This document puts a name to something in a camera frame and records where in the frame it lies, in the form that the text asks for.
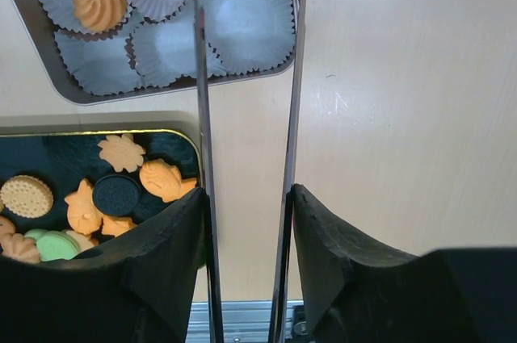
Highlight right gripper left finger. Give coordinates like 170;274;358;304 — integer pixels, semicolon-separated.
1;188;205;342

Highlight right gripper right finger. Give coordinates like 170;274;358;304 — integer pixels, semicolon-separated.
293;185;516;342

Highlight dotted round biscuit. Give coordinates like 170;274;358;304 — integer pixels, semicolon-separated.
1;175;53;219

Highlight swirl butter cookie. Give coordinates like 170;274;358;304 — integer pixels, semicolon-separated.
73;0;128;32

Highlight metal tongs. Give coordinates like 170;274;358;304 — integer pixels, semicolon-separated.
193;0;306;342

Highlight green sandwich cookie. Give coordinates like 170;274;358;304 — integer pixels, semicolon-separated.
24;228;80;261

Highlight fish shaped cookie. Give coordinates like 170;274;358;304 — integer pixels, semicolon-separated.
139;159;198;203

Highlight lower swirl cookie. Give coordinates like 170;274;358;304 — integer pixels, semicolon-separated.
1;233;41;264

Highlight black serving tray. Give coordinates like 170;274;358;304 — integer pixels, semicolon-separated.
0;128;204;267

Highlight flower shaped cookie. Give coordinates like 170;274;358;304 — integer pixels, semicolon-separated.
98;133;146;173

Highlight lower chocolate chip cookie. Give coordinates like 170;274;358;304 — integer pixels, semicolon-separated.
0;216;16;237

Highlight gold cookie tin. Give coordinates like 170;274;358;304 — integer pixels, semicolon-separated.
13;0;295;105

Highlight aluminium rail frame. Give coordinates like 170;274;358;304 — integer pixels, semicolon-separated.
186;300;310;342

